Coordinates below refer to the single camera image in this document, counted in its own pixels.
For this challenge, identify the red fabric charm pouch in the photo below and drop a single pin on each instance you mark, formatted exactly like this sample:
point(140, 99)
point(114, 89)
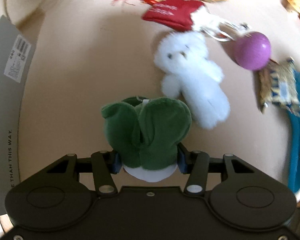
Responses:
point(180, 15)

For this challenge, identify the green white plush vegetable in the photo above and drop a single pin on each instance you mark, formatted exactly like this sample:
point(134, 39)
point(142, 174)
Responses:
point(146, 132)

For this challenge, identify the blue plastic comb toy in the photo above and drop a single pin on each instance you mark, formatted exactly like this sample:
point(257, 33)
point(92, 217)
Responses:
point(294, 167)

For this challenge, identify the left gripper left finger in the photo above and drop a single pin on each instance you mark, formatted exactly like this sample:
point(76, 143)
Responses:
point(105, 164)

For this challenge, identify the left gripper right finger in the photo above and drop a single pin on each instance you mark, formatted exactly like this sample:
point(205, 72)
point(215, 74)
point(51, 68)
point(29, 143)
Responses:
point(196, 165)

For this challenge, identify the grey cardboard shoe box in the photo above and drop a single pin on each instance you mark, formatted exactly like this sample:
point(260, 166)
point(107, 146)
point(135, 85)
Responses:
point(16, 54)

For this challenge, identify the patterned snack packet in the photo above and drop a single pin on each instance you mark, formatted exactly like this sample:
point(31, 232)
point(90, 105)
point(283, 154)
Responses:
point(278, 86)

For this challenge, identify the white teddy bear plush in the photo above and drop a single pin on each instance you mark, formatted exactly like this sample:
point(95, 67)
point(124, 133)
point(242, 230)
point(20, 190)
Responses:
point(184, 58)

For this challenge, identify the purple egg toy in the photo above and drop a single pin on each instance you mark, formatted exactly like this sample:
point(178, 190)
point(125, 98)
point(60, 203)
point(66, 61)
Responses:
point(252, 51)

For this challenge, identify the beige fabric cover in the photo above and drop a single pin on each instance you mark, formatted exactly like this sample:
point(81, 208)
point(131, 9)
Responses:
point(90, 53)

